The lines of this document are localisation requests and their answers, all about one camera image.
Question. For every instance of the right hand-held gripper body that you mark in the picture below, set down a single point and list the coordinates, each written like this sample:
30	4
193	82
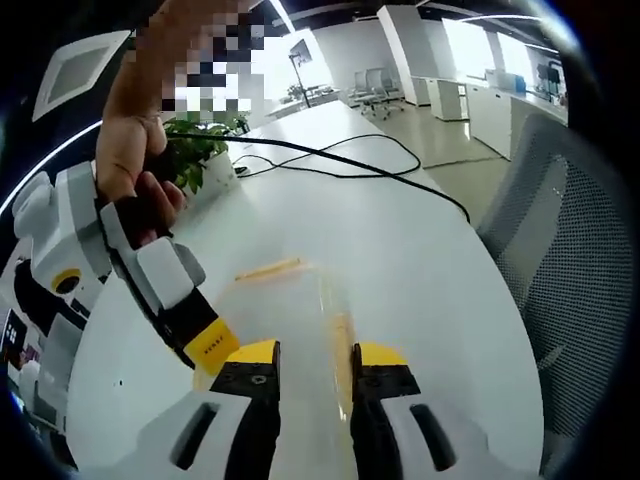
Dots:
65	235

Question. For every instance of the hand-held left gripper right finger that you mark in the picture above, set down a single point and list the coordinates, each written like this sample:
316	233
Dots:
385	380

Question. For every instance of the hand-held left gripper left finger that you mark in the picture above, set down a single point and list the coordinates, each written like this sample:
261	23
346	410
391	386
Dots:
250	380

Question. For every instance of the clear plastic bag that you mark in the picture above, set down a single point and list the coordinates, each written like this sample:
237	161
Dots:
270	268

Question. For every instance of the person's right hand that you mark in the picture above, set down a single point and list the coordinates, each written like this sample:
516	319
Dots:
125	150

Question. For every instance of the long curved ceiling light strip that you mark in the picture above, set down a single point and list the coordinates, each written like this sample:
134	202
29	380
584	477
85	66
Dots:
50	156

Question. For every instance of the green plant in white pot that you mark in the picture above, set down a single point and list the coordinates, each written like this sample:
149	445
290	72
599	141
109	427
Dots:
195	150

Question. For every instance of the white ceiling air conditioner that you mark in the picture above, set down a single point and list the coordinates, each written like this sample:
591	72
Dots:
75	75

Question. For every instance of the grey mesh office chair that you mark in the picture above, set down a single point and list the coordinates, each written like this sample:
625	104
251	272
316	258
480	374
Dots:
575	275

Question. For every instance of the black monitor on pole stand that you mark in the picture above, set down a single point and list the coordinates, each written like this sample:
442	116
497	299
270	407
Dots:
301	50

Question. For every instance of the grey background office chair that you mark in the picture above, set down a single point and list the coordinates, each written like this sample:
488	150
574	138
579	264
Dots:
385	90
361	87

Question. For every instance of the white counter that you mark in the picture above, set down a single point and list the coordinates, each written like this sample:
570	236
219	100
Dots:
495	120

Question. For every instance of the white cabinet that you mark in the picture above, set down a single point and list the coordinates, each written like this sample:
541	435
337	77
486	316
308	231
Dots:
450	100

